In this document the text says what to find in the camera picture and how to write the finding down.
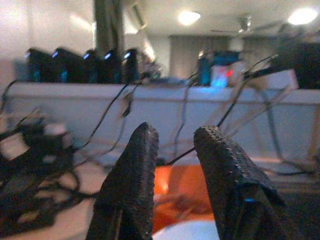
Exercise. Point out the black battery charger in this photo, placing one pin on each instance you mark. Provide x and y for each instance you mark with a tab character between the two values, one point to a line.
37	67
112	66
67	66
92	67
130	66

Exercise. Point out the black power adapter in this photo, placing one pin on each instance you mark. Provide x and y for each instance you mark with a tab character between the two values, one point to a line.
50	142

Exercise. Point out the white ceramic bowl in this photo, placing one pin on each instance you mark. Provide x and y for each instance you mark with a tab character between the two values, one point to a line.
185	231

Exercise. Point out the black power strip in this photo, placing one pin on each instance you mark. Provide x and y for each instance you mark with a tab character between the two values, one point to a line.
25	200

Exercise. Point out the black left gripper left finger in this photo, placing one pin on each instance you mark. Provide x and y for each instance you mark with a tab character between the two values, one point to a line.
127	190

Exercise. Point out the white pink box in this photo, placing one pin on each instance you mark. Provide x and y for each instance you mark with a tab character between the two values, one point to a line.
226	75

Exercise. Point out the ceiling fan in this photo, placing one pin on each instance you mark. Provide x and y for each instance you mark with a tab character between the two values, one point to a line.
245	23

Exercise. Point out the black cooktop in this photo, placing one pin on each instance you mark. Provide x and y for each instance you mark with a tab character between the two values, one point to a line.
300	212

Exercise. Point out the orange plastic plate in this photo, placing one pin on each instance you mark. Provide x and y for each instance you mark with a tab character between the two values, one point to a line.
182	185

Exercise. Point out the dark grey curtain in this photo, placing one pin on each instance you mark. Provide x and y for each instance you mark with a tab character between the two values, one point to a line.
108	25

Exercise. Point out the white air conditioner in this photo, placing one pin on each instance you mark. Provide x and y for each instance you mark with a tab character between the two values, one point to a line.
138	15

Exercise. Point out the black box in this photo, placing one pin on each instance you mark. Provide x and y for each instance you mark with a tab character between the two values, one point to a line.
205	71

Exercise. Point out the round ceiling light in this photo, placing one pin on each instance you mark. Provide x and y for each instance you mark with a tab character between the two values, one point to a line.
188	18
302	16

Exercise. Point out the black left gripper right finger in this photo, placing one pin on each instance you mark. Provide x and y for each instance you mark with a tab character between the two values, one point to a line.
225	175

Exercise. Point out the grey flat device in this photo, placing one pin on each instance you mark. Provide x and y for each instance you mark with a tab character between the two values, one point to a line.
165	80

